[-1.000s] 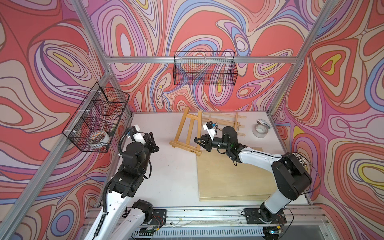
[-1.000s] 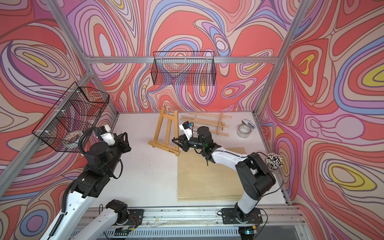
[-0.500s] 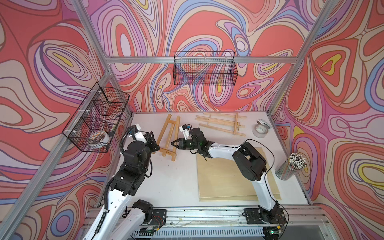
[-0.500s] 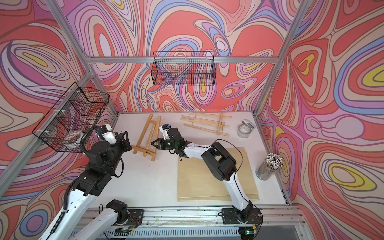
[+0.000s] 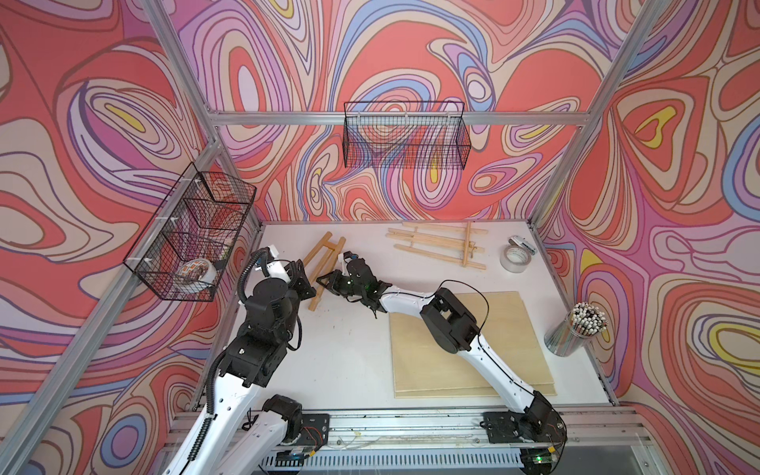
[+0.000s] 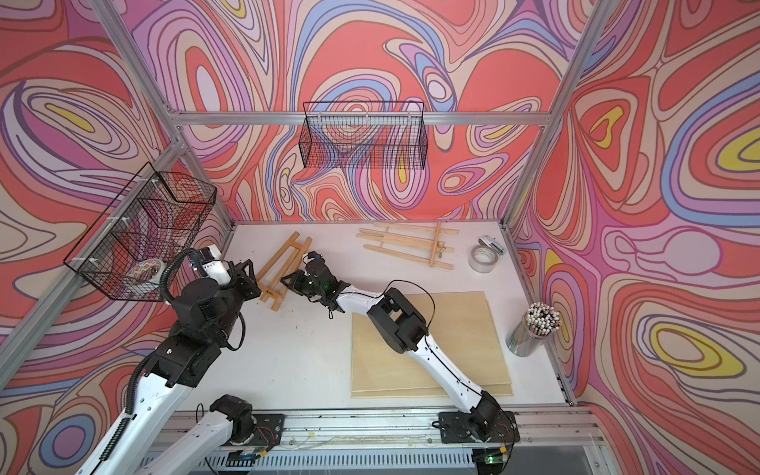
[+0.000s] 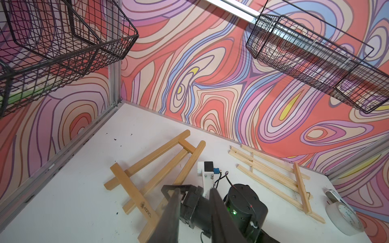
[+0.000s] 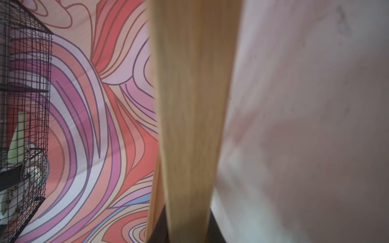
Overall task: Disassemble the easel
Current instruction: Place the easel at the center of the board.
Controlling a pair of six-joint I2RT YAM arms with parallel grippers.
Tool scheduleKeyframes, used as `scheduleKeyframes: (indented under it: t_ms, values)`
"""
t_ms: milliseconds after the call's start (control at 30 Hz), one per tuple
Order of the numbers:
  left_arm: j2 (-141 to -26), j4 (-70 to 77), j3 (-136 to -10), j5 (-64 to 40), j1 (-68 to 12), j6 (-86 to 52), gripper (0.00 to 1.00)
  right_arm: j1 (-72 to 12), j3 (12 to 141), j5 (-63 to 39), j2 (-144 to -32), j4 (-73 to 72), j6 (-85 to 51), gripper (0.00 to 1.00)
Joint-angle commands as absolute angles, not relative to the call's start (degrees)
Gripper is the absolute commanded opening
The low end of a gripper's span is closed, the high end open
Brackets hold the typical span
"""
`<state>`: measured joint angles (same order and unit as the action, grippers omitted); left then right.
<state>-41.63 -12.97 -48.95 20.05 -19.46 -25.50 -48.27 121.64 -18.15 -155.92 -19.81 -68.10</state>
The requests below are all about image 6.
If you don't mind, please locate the aluminium mounting rail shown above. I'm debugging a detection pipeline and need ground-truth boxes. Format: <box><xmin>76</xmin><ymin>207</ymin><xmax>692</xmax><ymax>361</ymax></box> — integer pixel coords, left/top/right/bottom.
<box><xmin>121</xmin><ymin>406</ymin><xmax>619</xmax><ymax>475</ymax></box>

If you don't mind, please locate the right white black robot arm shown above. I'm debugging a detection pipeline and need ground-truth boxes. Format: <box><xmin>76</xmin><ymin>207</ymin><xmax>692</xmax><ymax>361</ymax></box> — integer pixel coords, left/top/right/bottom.
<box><xmin>280</xmin><ymin>251</ymin><xmax>520</xmax><ymax>447</ymax></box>

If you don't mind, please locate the green circuit board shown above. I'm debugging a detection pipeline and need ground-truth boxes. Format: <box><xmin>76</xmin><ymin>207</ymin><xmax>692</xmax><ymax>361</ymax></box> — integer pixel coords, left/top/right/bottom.
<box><xmin>225</xmin><ymin>450</ymin><xmax>266</xmax><ymax>467</ymax></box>

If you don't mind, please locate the cup of pencils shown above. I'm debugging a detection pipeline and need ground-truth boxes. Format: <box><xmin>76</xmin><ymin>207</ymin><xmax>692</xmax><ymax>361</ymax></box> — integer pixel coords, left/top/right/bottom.
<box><xmin>506</xmin><ymin>302</ymin><xmax>561</xmax><ymax>357</ymax></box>

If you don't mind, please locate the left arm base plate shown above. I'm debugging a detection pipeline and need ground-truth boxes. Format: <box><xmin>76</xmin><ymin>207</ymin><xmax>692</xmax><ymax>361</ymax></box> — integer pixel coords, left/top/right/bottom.
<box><xmin>229</xmin><ymin>413</ymin><xmax>285</xmax><ymax>448</ymax></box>

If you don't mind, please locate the left black wire basket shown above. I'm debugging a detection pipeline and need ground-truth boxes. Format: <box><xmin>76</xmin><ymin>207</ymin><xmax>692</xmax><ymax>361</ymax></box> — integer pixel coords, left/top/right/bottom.
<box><xmin>63</xmin><ymin>164</ymin><xmax>217</xmax><ymax>302</ymax></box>

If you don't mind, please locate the small silver metal object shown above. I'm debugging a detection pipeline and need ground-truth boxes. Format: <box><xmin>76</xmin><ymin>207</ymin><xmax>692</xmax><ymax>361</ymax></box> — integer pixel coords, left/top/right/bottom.
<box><xmin>478</xmin><ymin>235</ymin><xmax>506</xmax><ymax>255</ymax></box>

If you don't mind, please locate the patterned tape roll in basket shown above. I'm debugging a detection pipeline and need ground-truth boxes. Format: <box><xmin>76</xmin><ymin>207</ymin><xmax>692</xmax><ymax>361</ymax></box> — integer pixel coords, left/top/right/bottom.
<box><xmin>124</xmin><ymin>258</ymin><xmax>165</xmax><ymax>293</ymax></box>

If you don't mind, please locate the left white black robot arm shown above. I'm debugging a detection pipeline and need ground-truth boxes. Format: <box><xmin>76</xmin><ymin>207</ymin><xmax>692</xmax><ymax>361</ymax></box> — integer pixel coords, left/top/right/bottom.
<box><xmin>79</xmin><ymin>245</ymin><xmax>261</xmax><ymax>474</ymax></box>

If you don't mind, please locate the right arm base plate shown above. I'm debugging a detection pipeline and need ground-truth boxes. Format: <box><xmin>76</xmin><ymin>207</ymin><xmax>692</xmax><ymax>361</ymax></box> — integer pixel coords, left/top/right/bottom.
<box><xmin>431</xmin><ymin>411</ymin><xmax>521</xmax><ymax>445</ymax></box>

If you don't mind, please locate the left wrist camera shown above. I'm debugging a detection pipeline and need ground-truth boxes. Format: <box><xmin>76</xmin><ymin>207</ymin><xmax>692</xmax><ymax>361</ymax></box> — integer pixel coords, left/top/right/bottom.
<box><xmin>200</xmin><ymin>245</ymin><xmax>232</xmax><ymax>287</ymax></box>

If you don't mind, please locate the clear packing tape roll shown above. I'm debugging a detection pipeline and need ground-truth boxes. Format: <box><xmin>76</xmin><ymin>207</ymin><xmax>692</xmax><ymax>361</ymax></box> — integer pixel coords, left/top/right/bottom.
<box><xmin>468</xmin><ymin>245</ymin><xmax>500</xmax><ymax>274</ymax></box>

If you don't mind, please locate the back black wire basket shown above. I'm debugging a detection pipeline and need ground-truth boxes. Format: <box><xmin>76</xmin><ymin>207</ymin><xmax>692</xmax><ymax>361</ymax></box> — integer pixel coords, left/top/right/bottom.
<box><xmin>298</xmin><ymin>100</ymin><xmax>429</xmax><ymax>170</ymax></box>

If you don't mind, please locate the plywood board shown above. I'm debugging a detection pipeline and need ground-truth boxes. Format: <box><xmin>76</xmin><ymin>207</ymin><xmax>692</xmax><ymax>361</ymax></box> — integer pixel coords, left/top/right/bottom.
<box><xmin>351</xmin><ymin>292</ymin><xmax>512</xmax><ymax>382</ymax></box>
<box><xmin>350</xmin><ymin>371</ymin><xmax>515</xmax><ymax>399</ymax></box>

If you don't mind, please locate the wooden easel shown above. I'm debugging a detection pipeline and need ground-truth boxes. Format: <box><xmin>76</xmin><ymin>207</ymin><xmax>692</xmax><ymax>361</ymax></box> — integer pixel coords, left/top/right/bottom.
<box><xmin>355</xmin><ymin>223</ymin><xmax>458</xmax><ymax>271</ymax></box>
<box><xmin>256</xmin><ymin>232</ymin><xmax>313</xmax><ymax>312</ymax></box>

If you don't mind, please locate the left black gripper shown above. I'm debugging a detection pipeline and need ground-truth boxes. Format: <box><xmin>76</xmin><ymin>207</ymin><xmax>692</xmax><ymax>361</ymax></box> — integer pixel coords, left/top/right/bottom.
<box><xmin>208</xmin><ymin>257</ymin><xmax>260</xmax><ymax>348</ymax></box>

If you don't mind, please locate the black wire basket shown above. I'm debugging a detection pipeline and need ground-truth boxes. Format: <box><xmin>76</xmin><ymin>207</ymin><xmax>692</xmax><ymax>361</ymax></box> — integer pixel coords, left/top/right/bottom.
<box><xmin>298</xmin><ymin>100</ymin><xmax>429</xmax><ymax>170</ymax></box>
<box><xmin>63</xmin><ymin>164</ymin><xmax>217</xmax><ymax>302</ymax></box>

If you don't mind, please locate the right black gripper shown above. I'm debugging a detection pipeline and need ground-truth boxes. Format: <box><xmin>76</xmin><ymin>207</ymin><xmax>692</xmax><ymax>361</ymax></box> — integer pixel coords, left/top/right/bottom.
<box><xmin>280</xmin><ymin>269</ymin><xmax>325</xmax><ymax>298</ymax></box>

